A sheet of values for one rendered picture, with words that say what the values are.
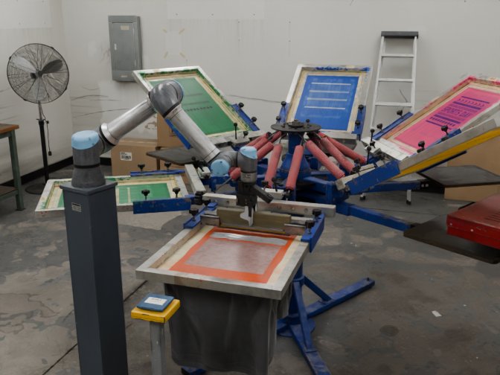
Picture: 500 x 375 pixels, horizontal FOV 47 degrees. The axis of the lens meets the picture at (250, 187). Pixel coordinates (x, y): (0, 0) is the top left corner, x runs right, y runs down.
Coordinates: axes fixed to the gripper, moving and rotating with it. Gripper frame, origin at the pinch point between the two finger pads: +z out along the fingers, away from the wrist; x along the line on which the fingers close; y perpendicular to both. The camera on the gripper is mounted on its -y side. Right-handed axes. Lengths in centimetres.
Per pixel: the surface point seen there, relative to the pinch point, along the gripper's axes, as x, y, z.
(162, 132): -367, 225, 40
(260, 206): -21.6, 2.7, -0.5
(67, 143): -398, 380, 71
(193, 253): 31.0, 17.5, 5.4
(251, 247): 17.3, -4.3, 5.4
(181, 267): 45.8, 16.4, 5.4
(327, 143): -78, -20, -22
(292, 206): -21.6, -13.3, -2.1
